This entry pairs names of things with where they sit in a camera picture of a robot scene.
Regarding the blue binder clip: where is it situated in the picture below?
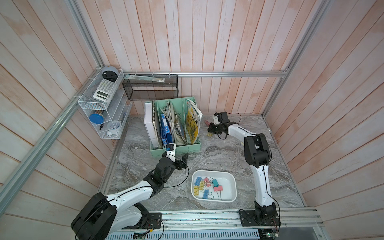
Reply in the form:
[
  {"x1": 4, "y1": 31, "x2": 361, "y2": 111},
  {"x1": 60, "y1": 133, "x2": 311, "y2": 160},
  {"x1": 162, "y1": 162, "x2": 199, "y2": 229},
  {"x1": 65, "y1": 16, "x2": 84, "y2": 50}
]
[
  {"x1": 194, "y1": 177, "x2": 202, "y2": 186},
  {"x1": 203, "y1": 189, "x2": 212, "y2": 200}
]

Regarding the white plastic storage box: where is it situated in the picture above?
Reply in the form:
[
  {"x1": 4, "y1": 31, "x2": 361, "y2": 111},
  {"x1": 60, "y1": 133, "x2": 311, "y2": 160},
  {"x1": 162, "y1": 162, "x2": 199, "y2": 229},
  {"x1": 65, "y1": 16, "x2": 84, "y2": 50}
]
[{"x1": 191, "y1": 170, "x2": 237, "y2": 203}]

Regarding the teal binder clip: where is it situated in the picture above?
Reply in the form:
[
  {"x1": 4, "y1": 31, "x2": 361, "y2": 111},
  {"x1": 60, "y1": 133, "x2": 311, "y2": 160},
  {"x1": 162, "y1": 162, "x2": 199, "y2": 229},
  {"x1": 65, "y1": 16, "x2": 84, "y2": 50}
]
[{"x1": 212, "y1": 179, "x2": 219, "y2": 188}]

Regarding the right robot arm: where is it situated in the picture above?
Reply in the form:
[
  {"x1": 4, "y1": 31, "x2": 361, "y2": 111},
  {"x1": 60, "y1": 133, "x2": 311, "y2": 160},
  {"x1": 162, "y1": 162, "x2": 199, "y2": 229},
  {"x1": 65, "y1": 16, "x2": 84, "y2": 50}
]
[{"x1": 208, "y1": 122, "x2": 281, "y2": 230}]

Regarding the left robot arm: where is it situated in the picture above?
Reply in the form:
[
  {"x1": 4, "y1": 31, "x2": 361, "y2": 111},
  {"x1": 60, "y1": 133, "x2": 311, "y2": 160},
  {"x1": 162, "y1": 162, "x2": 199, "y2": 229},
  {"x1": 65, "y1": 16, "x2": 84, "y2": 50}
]
[{"x1": 71, "y1": 152, "x2": 189, "y2": 240}]

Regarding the stack of magazines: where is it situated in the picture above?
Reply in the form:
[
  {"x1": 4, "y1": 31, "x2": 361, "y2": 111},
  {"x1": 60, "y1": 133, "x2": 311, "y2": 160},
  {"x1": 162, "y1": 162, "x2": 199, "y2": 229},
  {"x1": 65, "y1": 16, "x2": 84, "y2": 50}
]
[{"x1": 161, "y1": 101, "x2": 187, "y2": 146}]

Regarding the yellow art book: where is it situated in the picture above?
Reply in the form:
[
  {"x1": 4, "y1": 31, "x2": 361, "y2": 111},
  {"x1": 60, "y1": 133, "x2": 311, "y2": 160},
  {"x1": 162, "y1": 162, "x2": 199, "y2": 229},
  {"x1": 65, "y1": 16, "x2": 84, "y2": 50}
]
[{"x1": 185, "y1": 99, "x2": 203, "y2": 145}]

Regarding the blue file folder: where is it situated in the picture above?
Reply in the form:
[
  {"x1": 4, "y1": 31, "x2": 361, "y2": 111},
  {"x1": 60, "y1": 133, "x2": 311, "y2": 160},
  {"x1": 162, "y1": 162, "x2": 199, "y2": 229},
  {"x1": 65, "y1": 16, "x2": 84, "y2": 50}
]
[{"x1": 160, "y1": 114, "x2": 174, "y2": 147}]

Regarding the green file organizer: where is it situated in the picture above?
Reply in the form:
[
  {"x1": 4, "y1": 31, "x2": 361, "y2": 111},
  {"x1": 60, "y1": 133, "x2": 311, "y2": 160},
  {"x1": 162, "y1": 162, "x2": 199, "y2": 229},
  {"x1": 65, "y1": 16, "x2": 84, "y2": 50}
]
[{"x1": 144, "y1": 97, "x2": 203, "y2": 157}]

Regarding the ruler on basket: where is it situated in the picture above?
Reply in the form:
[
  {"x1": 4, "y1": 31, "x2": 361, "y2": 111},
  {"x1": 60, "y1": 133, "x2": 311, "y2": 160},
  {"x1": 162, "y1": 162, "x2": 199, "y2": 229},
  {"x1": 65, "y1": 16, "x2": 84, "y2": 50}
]
[{"x1": 125, "y1": 75, "x2": 165, "y2": 83}]

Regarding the black mesh basket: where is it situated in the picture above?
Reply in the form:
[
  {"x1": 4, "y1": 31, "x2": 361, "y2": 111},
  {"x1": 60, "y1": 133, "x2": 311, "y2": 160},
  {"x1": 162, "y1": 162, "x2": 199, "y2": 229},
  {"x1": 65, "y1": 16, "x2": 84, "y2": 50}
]
[{"x1": 122, "y1": 74, "x2": 179, "y2": 101}]

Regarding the blue lid jar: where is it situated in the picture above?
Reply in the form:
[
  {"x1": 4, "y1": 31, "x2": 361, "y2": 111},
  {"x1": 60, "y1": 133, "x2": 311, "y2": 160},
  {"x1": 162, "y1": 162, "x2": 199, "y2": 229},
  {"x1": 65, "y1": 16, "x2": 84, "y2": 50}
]
[{"x1": 89, "y1": 110, "x2": 105, "y2": 125}]

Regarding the white desk calculator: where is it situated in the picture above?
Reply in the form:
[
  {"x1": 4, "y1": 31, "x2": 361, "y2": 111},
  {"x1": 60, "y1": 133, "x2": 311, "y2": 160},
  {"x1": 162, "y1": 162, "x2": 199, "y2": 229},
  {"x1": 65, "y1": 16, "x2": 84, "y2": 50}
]
[{"x1": 93, "y1": 79, "x2": 118, "y2": 103}]

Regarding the grey round speaker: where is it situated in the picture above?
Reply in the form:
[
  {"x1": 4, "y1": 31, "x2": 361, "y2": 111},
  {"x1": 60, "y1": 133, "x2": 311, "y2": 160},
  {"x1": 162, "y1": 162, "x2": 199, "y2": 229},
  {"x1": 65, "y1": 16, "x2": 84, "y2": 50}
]
[{"x1": 102, "y1": 66, "x2": 119, "y2": 83}]

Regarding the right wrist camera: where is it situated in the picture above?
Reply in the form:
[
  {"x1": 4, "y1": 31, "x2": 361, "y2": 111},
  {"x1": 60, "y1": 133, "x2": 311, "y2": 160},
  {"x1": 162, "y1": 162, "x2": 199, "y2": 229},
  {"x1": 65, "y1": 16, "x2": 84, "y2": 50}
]
[{"x1": 213, "y1": 112, "x2": 230, "y2": 125}]

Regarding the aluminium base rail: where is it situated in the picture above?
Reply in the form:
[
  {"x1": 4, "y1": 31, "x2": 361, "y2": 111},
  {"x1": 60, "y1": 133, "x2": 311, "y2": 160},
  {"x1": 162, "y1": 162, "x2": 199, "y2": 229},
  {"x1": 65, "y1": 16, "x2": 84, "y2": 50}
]
[{"x1": 107, "y1": 208, "x2": 330, "y2": 240}]

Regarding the white wire shelf rack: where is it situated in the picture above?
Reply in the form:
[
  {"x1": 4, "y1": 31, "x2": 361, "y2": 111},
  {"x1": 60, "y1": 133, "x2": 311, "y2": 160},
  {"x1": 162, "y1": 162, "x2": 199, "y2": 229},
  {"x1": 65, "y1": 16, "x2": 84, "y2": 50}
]
[{"x1": 78, "y1": 68, "x2": 132, "y2": 140}]

